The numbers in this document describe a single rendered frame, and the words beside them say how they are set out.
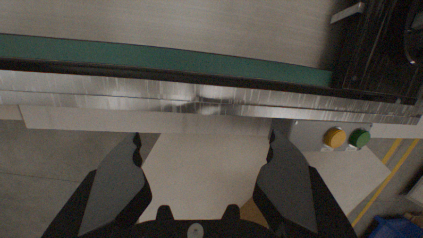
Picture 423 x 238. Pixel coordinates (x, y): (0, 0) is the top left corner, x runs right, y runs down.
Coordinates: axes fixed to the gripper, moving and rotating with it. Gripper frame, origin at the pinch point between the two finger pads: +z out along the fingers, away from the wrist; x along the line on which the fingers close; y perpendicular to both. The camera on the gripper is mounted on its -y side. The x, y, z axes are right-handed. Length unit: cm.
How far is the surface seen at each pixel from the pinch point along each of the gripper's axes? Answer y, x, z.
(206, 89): -2.3, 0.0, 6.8
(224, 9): -13.6, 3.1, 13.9
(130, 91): -2.5, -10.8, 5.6
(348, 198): 47, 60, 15
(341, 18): -12.6, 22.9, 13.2
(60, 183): 109, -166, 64
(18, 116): 3.3, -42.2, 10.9
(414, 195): 221, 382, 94
